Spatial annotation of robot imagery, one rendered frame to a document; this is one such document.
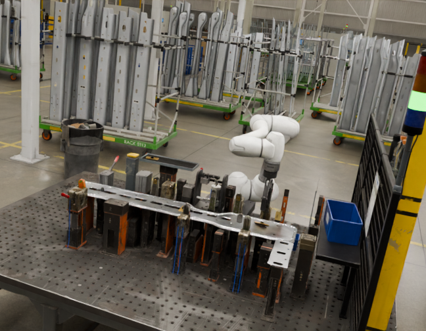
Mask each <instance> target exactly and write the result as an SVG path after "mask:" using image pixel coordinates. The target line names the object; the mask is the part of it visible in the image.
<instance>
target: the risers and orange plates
mask: <svg viewBox="0 0 426 331"><path fill-rule="evenodd" d="M133 213H134V207H133V206H129V210H128V216H127V225H126V243H125V246H128V247H131V248H134V247H135V246H136V245H137V244H138V243H139V242H140V228H141V224H140V223H141V218H140V217H138V216H136V214H133ZM200 232H201V231H200V230H197V229H194V230H193V232H192V233H191V234H190V235H189V241H188V248H187V257H186V262H188V263H195V262H196V260H197V258H198V257H199V256H200V254H201V245H202V235H201V236H200ZM228 236H229V230H225V232H224V244H223V249H222V251H221V255H220V264H219V265H220V266H223V265H224V263H225V259H226V252H227V243H228V238H229V237H228Z"/></svg>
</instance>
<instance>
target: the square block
mask: <svg viewBox="0 0 426 331"><path fill-rule="evenodd" d="M315 245H316V236H314V235H311V234H305V233H302V237H301V239H300V246H299V248H300V249H299V253H298V259H297V263H296V269H295V275H294V279H293V285H292V289H291V292H290V295H289V297H290V298H293V299H297V300H300V301H304V296H305V289H306V283H307V280H308V274H309V270H310V264H311V260H312V255H313V252H314V248H315Z"/></svg>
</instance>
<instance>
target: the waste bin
mask: <svg viewBox="0 0 426 331"><path fill-rule="evenodd" d="M60 126H61V127H60V128H61V130H62V134H61V138H60V151H64V180H66V179H68V178H70V177H73V176H75V175H77V174H79V173H81V172H83V171H88V172H92V173H96V174H98V166H99V153H100V151H103V142H104V141H103V131H104V126H103V125H102V124H100V123H98V122H95V121H91V120H86V119H69V120H64V121H62V122H61V125H60Z"/></svg>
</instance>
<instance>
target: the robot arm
mask: <svg viewBox="0 0 426 331"><path fill-rule="evenodd" d="M250 128H251V129H252V132H250V133H247V134H244V135H241V136H236V137H234V138H232V139H231V140H230V142H229V149H230V151H231V152H232V153H233V154H235V155H238V156H244V157H252V158H254V157H259V158H264V161H263V164H262V168H261V170H260V174H258V175H257V176H256V177H255V178H254V179H253V180H249V179H247V176H246V175H245V174H244V173H241V172H233V173H232V174H230V175H229V177H228V183H227V185H233V186H236V191H235V196H234V199H235V197H236V194H238V193H241V194H242V196H243V197H245V200H244V201H247V200H250V201H253V202H261V206H260V210H262V211H265V210H266V205H267V202H268V203H270V196H271V192H272V191H273V192H272V199H271V201H274V200H275V199H276V198H277V197H278V194H279V188H278V186H277V184H276V183H275V181H274V179H275V178H276V177H277V172H278V171H279V167H280V163H281V159H282V157H283V153H284V147H285V143H287V141H288V140H289V139H290V138H294V137H296V136H297V135H298V133H299V123H298V122H297V121H296V120H294V119H292V118H289V117H285V116H271V115H260V114H257V115H255V116H253V117H252V118H251V119H250ZM266 136H267V137H266ZM264 137H266V139H264ZM272 183H274V186H273V189H272ZM234 199H233V202H234Z"/></svg>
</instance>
